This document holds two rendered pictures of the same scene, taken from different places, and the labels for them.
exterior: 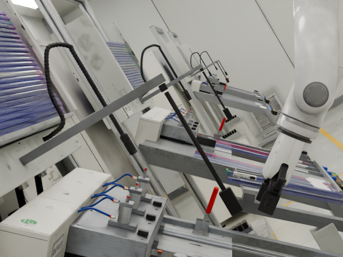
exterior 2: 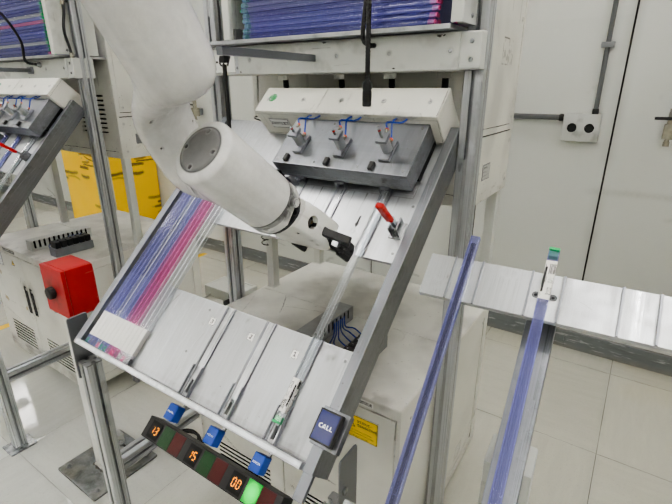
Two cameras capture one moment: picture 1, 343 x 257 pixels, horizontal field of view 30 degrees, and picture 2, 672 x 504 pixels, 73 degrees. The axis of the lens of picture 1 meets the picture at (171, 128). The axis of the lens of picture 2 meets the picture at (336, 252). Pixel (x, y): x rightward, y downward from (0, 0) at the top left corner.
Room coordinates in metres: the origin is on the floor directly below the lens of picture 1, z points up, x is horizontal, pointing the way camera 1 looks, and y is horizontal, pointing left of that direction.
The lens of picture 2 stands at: (1.65, -0.74, 1.28)
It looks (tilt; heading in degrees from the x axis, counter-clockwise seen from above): 20 degrees down; 116
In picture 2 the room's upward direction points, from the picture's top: straight up
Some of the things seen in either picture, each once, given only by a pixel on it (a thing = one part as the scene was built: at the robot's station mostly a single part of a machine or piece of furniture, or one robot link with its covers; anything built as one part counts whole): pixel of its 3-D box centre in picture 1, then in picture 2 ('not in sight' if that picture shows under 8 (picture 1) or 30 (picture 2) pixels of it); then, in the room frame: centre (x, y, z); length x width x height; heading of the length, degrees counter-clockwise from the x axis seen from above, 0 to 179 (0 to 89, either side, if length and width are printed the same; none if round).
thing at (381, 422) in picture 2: not in sight; (345, 395); (1.12, 0.40, 0.31); 0.70 x 0.65 x 0.62; 172
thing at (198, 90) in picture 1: (198, 120); not in sight; (6.08, -0.26, 0.95); 1.36 x 0.82 x 1.90; 82
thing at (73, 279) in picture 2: not in sight; (88, 371); (0.34, 0.04, 0.39); 0.24 x 0.24 x 0.78; 82
